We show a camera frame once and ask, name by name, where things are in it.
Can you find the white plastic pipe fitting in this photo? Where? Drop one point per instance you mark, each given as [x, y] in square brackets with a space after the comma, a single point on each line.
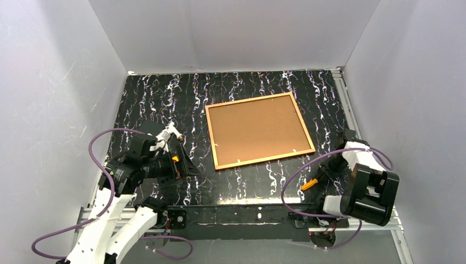
[169, 131]

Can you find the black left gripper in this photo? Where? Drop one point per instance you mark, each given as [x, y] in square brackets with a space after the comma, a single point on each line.
[176, 165]

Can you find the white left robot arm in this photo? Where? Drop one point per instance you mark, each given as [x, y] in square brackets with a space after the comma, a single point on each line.
[99, 242]

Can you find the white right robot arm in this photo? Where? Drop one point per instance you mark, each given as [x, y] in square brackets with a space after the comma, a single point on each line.
[371, 189]

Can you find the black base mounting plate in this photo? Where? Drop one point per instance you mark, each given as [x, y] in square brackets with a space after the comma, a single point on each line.
[235, 222]

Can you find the black flat card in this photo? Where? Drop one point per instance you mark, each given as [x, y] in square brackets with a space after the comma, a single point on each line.
[151, 128]

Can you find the yellow handled screwdriver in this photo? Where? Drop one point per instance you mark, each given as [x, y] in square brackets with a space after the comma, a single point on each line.
[313, 182]

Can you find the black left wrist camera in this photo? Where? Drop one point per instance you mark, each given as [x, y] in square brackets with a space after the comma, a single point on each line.
[143, 148]

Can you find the red wooden picture frame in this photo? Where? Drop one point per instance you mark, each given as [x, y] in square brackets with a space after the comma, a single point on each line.
[256, 130]

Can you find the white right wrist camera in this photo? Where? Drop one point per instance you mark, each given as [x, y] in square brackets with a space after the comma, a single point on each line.
[359, 153]

